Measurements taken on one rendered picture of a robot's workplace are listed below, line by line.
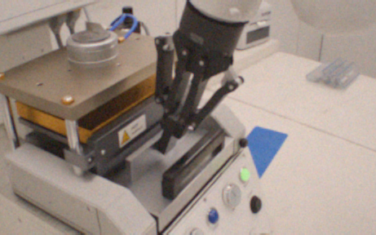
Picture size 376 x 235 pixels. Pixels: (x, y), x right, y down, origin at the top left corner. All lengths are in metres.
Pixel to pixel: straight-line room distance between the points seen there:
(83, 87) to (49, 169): 0.13
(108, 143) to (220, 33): 0.21
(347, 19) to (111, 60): 0.37
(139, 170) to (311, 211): 0.44
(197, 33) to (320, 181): 0.61
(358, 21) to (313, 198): 0.62
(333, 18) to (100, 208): 0.34
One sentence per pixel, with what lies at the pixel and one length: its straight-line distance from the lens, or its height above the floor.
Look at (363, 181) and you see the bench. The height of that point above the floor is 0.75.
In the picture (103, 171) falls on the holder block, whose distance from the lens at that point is 0.59.
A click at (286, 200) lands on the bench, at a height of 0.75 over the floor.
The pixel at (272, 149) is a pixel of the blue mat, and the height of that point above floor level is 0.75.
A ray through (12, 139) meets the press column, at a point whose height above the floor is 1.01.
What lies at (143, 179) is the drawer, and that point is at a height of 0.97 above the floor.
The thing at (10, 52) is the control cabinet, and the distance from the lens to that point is 0.73.
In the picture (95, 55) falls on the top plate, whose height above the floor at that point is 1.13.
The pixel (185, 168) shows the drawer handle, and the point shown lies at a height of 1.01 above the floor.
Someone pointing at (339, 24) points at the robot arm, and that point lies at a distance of 0.36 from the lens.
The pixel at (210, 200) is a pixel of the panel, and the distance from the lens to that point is 0.64.
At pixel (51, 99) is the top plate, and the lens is 0.52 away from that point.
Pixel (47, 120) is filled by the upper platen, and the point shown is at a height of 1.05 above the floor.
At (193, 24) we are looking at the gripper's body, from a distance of 0.46.
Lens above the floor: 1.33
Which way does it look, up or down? 30 degrees down
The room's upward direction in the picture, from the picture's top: straight up
